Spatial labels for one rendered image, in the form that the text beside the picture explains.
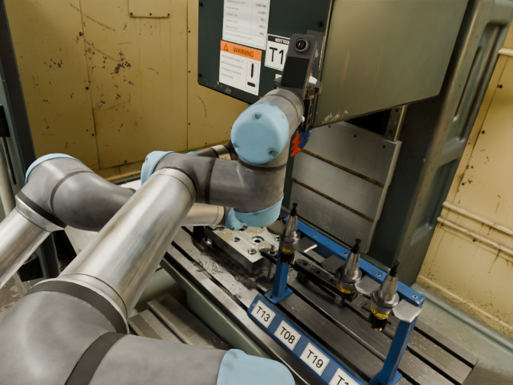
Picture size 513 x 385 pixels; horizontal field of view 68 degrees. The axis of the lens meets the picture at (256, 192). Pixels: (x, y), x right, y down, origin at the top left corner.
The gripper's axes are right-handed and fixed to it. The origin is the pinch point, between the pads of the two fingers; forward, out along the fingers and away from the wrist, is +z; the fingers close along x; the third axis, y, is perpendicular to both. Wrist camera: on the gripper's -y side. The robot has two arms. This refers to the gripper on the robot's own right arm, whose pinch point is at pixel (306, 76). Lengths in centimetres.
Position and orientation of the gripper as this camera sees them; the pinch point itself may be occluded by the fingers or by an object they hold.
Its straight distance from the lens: 84.2
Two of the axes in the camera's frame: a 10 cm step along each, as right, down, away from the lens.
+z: 3.0, -4.3, 8.5
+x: 9.5, 2.1, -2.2
